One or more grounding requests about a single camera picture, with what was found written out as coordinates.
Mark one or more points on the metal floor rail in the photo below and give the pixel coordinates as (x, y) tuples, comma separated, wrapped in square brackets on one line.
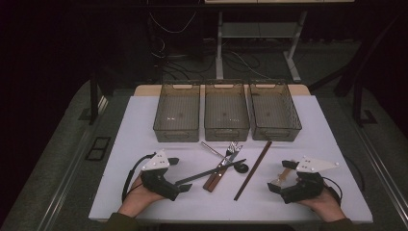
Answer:
[(383, 170), (73, 157)]

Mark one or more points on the small wooden spoon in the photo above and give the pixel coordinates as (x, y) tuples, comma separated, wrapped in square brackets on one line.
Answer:
[(284, 175)]

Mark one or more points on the metal spoon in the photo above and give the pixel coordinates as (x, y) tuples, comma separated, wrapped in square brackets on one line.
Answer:
[(242, 168)]

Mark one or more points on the black chopstick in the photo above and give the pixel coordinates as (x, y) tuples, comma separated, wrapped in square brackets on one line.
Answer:
[(198, 176)]

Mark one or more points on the black stand post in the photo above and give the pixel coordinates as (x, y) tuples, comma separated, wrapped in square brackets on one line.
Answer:
[(357, 102)]

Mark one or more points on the brown chopstick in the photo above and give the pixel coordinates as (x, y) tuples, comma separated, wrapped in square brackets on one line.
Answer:
[(252, 170)]

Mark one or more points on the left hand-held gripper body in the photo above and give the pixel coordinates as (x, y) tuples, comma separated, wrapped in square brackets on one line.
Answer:
[(157, 183)]

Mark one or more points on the person's right hand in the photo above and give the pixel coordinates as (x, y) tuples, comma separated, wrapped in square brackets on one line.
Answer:
[(327, 207)]

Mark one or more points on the transparent brown plastic bin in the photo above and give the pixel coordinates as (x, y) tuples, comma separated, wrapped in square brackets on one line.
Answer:
[(176, 112), (272, 109), (226, 109)]

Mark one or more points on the person's left hand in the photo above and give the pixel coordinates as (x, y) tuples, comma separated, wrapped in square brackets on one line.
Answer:
[(136, 200)]

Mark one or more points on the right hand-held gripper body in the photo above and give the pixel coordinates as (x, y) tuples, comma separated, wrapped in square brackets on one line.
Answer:
[(304, 189)]

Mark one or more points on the white metal desk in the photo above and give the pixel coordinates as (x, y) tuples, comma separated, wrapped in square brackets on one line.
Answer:
[(219, 48)]

